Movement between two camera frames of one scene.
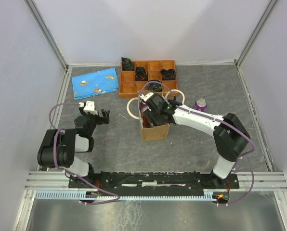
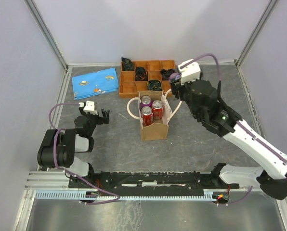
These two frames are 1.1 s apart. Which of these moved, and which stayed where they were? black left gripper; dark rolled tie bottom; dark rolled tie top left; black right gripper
Moved: black right gripper
Stayed: dark rolled tie top left; black left gripper; dark rolled tie bottom
